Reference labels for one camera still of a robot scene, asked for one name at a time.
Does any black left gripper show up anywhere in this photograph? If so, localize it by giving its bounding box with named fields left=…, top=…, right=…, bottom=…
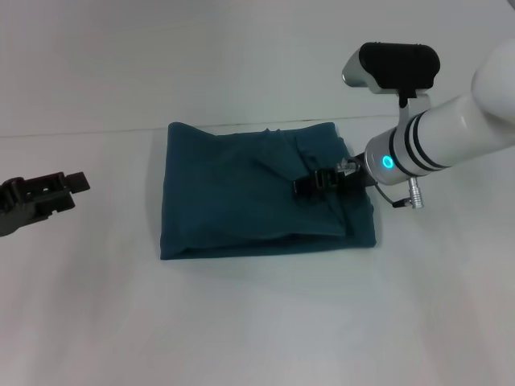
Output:
left=0, top=171, right=90, bottom=238

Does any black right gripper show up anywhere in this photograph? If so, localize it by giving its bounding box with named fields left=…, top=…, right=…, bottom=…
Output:
left=292, top=154, right=376, bottom=201

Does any teal t-shirt with FREE print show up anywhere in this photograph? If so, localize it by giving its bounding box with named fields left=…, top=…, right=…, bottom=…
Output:
left=159, top=121, right=378, bottom=261

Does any right wrist cable with plug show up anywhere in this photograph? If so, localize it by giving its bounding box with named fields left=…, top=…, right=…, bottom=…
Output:
left=335, top=158, right=426, bottom=210

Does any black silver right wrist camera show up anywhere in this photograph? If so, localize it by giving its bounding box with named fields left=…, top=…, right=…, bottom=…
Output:
left=340, top=41, right=442, bottom=97

